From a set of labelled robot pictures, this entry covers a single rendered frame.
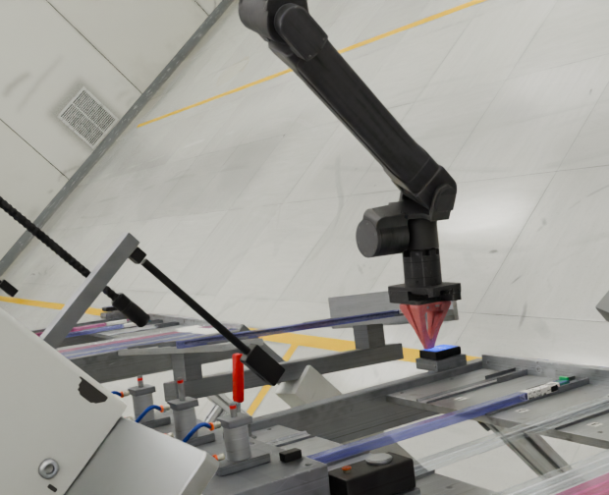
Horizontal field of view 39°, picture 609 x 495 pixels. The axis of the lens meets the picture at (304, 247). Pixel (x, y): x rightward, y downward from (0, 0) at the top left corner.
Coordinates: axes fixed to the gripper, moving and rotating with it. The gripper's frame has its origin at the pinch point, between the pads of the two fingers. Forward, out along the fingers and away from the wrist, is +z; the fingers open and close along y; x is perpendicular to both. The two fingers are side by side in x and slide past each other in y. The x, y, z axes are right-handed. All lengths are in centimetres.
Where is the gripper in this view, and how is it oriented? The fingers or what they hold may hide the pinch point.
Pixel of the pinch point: (428, 343)
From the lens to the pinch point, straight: 134.2
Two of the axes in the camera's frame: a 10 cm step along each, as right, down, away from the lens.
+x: 8.3, -1.1, 5.4
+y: 5.4, -0.1, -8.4
